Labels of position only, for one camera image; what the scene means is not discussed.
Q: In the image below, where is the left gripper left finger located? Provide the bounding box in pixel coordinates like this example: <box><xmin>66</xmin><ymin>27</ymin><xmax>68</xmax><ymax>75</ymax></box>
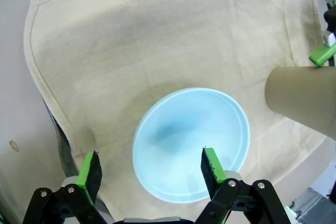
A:
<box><xmin>22</xmin><ymin>150</ymin><xmax>109</xmax><ymax>224</ymax></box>

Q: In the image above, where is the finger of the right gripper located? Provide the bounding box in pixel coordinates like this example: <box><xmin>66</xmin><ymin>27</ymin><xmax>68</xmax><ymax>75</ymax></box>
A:
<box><xmin>309</xmin><ymin>42</ymin><xmax>336</xmax><ymax>68</ymax></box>

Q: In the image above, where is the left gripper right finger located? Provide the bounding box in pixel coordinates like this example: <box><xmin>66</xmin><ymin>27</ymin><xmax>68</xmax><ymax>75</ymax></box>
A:
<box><xmin>194</xmin><ymin>146</ymin><xmax>292</xmax><ymax>224</ymax></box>

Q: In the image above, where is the light blue bowl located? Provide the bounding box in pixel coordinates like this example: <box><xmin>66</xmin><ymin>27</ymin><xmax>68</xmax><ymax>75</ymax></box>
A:
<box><xmin>132</xmin><ymin>87</ymin><xmax>250</xmax><ymax>205</ymax></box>

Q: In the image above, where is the beige cloth mat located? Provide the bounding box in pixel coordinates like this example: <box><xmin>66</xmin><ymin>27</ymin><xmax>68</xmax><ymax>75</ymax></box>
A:
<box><xmin>23</xmin><ymin>0</ymin><xmax>336</xmax><ymax>224</ymax></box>

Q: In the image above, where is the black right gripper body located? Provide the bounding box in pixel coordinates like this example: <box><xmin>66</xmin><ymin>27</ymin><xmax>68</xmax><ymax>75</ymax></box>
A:
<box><xmin>324</xmin><ymin>8</ymin><xmax>336</xmax><ymax>33</ymax></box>

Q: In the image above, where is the tan tall cup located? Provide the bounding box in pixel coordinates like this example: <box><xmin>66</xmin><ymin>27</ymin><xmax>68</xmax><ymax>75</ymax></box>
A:
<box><xmin>265</xmin><ymin>66</ymin><xmax>336</xmax><ymax>141</ymax></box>

